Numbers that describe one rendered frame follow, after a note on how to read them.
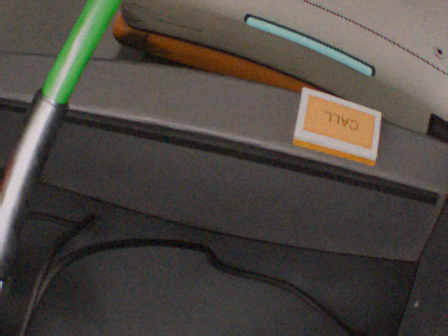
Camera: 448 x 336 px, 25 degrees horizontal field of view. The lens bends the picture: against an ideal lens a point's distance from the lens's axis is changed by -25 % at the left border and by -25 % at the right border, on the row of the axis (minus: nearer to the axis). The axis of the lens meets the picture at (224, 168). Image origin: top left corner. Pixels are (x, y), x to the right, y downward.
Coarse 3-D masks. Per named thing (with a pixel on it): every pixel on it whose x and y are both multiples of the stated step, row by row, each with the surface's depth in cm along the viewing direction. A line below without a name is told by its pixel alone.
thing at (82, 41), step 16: (96, 0) 36; (112, 0) 36; (80, 16) 37; (96, 16) 36; (112, 16) 37; (80, 32) 37; (96, 32) 37; (64, 48) 37; (80, 48) 37; (64, 64) 37; (80, 64) 37; (48, 80) 37; (64, 80) 37; (48, 96) 37; (64, 96) 38
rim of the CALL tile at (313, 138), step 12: (324, 96) 65; (300, 108) 64; (360, 108) 64; (300, 120) 64; (300, 132) 64; (324, 144) 64; (336, 144) 63; (348, 144) 63; (372, 144) 63; (360, 156) 64; (372, 156) 63
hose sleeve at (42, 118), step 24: (24, 120) 38; (48, 120) 37; (24, 144) 38; (48, 144) 38; (24, 168) 38; (0, 192) 38; (24, 192) 38; (0, 216) 38; (24, 216) 39; (0, 240) 39; (0, 264) 39
